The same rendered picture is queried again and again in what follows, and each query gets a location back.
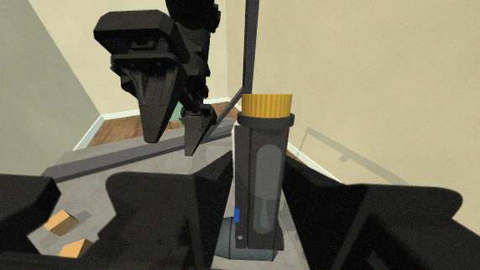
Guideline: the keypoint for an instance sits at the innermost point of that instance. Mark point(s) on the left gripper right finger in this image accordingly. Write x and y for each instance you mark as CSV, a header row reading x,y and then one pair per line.
x,y
328,215

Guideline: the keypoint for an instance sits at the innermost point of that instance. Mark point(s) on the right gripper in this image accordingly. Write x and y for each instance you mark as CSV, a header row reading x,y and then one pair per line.
x,y
147,46

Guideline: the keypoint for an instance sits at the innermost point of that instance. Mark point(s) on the tan block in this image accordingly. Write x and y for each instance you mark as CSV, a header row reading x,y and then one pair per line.
x,y
76,249
60,223

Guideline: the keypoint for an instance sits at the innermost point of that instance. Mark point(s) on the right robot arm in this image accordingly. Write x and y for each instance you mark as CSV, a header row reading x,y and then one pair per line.
x,y
192,15

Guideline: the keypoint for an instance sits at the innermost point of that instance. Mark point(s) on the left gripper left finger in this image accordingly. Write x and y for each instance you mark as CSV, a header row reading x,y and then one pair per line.
x,y
202,198

